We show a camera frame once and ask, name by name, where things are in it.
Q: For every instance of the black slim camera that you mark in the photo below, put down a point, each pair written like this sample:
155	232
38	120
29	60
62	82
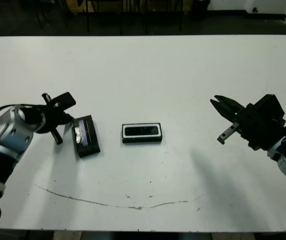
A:
141	131

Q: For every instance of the small black round fixture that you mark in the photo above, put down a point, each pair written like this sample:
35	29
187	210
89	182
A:
255	9

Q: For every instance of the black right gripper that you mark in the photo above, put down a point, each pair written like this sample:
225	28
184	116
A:
258	132

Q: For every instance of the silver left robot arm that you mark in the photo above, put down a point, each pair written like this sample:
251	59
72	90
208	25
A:
5	140

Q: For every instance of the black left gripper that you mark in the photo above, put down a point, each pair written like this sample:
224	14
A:
53	117

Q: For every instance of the yellow wooden cabinet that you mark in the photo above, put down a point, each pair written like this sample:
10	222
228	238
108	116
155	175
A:
76	6

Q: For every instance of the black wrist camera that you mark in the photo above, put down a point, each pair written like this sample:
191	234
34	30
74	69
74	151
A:
269	107
66	100

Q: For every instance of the black metal furniture leg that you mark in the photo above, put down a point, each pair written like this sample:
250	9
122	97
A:
88	18

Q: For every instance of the black box with white insert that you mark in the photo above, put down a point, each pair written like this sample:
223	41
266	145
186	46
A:
141	141

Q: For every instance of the black box lid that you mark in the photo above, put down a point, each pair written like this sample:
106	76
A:
87	142

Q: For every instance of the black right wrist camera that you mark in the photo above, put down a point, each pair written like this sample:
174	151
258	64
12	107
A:
269	107

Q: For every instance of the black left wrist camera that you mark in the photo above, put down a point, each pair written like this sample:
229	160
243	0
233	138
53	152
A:
66	100

